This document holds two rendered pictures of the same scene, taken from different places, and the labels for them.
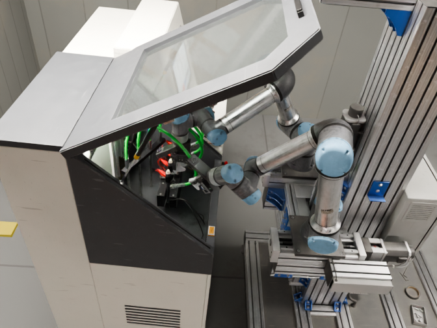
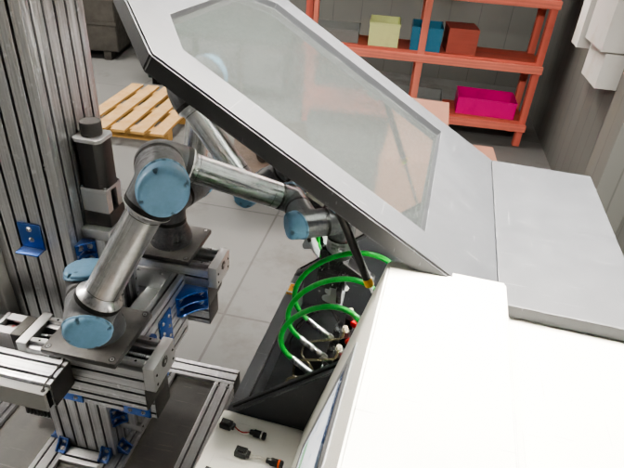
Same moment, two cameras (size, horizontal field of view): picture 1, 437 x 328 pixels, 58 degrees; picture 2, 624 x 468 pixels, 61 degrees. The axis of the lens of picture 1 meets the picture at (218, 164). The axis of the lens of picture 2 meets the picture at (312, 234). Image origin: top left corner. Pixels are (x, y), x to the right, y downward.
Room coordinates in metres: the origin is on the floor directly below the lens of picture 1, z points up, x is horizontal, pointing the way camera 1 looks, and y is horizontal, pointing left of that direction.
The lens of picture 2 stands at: (2.63, 0.39, 2.14)
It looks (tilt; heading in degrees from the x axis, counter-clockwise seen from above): 33 degrees down; 193
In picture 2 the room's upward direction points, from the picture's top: 4 degrees clockwise
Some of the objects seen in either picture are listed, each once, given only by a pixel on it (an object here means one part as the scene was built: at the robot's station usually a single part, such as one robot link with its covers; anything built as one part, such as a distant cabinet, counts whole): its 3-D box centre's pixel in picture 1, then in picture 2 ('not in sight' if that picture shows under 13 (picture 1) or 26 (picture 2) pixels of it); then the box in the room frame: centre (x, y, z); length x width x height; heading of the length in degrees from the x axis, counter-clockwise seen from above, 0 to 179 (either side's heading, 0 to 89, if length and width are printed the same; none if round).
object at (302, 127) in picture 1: (306, 138); (89, 285); (1.67, -0.44, 1.20); 0.13 x 0.12 x 0.14; 33
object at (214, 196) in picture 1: (212, 208); (272, 349); (1.42, 0.00, 0.87); 0.62 x 0.04 x 0.16; 1
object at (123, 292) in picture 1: (163, 257); not in sight; (1.41, 0.27, 0.39); 0.70 x 0.58 x 0.79; 1
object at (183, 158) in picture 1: (181, 150); (334, 266); (1.41, 0.18, 1.25); 0.09 x 0.08 x 0.12; 91
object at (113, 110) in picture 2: not in sight; (147, 111); (-2.21, -2.63, 0.07); 1.40 x 0.96 x 0.13; 5
